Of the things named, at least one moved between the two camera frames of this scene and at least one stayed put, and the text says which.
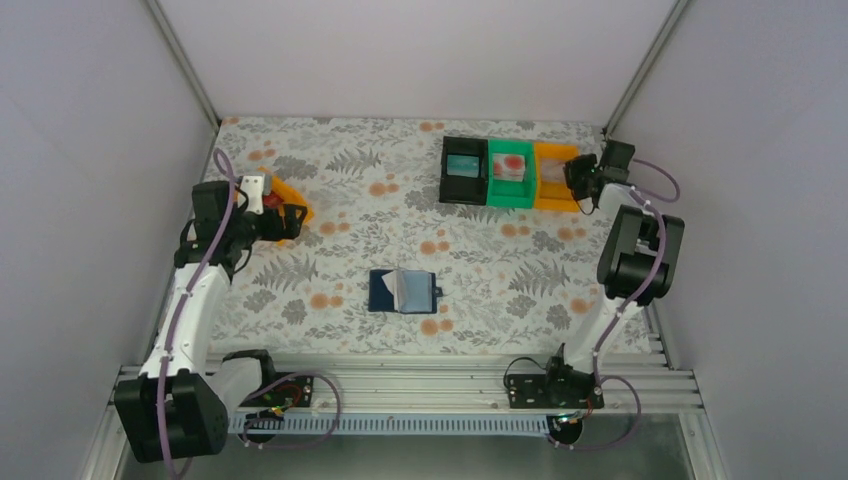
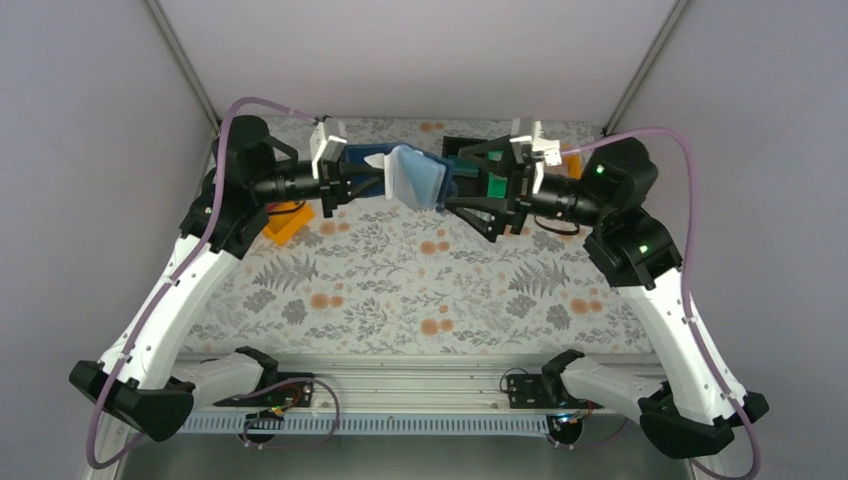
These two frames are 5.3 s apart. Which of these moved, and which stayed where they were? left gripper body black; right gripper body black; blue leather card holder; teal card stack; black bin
Moved: blue leather card holder; right gripper body black; left gripper body black
Stayed: black bin; teal card stack
